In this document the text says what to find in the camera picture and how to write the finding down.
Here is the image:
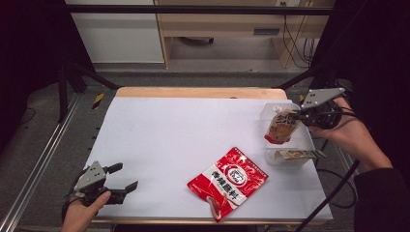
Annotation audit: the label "black stand leg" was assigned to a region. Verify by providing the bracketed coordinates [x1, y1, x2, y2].
[57, 61, 121, 124]
[274, 63, 327, 91]

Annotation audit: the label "clear plastic container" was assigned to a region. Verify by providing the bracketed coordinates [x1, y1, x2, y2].
[260, 101, 319, 167]

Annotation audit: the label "thick black cable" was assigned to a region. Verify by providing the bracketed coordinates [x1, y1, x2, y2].
[294, 159, 361, 232]

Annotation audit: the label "wooden table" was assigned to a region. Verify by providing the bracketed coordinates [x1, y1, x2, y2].
[85, 86, 334, 226]

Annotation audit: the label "white table cover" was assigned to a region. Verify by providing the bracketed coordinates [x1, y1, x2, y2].
[85, 96, 334, 222]

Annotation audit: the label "hanging black cables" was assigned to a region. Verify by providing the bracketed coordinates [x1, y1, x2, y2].
[280, 1, 321, 70]

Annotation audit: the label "thin black cable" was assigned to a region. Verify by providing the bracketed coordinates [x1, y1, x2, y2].
[314, 138, 360, 210]

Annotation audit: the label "person's black sleeve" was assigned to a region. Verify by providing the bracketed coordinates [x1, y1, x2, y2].
[352, 166, 410, 232]

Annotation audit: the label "green and beige snack packet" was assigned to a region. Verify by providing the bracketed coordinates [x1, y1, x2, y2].
[274, 148, 328, 161]

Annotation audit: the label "aluminium floor rail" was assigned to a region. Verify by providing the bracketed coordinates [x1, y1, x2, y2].
[0, 92, 82, 232]

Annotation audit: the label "light wooden desk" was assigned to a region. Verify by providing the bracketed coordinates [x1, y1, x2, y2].
[154, 0, 337, 70]

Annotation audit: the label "white cabinet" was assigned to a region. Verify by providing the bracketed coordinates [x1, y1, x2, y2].
[65, 0, 165, 64]

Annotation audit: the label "yellow and black floor tape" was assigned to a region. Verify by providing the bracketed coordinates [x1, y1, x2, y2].
[91, 92, 105, 110]

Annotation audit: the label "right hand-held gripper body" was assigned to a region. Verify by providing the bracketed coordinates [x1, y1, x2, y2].
[301, 87, 346, 131]

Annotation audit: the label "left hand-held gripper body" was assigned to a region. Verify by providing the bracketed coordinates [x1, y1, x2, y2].
[64, 160, 128, 208]

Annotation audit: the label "black horizontal frame bar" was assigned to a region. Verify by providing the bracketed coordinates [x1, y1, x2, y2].
[64, 4, 334, 16]

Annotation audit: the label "spout pouch with white cap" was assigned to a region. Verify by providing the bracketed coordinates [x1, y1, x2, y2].
[264, 104, 303, 145]

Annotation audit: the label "red and white seasoning packet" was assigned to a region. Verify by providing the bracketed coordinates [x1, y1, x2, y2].
[187, 146, 270, 223]

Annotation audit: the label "person's right hand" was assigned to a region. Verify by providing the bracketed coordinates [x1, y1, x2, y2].
[307, 98, 374, 153]

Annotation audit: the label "person's left hand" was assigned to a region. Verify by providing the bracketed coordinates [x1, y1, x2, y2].
[61, 190, 112, 232]

